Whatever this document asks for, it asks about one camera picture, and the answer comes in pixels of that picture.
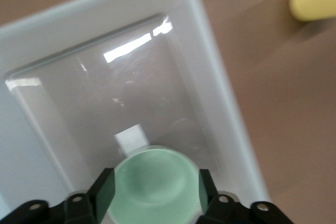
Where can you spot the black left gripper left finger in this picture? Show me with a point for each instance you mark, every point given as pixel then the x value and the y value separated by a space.
pixel 78 208

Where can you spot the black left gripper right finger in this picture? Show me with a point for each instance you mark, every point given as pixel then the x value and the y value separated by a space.
pixel 228 208

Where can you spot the green bowl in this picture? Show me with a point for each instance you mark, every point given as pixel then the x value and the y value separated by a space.
pixel 155 182

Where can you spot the white label sticker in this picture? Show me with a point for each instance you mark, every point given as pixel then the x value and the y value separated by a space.
pixel 131 138

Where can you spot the translucent white plastic bin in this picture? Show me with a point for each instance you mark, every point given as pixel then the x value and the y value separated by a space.
pixel 105 98

